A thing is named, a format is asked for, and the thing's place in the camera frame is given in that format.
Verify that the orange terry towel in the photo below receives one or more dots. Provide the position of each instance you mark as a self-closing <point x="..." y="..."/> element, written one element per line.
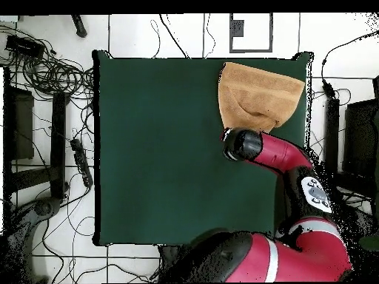
<point x="257" y="94"/>

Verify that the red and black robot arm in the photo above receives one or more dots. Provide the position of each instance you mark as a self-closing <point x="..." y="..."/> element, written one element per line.
<point x="296" y="257"/>

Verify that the dark green table cloth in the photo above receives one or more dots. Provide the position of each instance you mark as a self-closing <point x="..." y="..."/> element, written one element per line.
<point x="148" y="177"/>

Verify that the black upright bar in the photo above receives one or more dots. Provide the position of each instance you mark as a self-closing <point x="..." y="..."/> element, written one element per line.
<point x="332" y="124"/>

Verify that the large black box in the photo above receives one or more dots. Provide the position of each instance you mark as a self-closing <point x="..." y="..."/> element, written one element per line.
<point x="361" y="142"/>

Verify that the long black power strip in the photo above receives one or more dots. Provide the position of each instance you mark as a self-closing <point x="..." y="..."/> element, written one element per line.
<point x="81" y="162"/>

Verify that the dark green rounded object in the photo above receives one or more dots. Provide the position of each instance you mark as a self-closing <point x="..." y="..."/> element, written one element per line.
<point x="370" y="242"/>

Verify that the black angled leg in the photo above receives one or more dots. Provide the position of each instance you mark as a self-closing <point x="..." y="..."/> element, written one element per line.
<point x="79" y="26"/>

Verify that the black power supply box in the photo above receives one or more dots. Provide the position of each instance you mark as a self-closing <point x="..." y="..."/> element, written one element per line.
<point x="25" y="46"/>

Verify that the black robot pedestal stand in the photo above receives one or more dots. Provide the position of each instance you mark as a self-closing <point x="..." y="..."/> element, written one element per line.
<point x="170" y="254"/>

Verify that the black frame stand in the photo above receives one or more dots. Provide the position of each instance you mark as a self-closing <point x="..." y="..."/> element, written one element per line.
<point x="57" y="142"/>

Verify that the grey pedestal leg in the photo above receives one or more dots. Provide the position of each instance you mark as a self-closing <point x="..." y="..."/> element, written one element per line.
<point x="44" y="207"/>

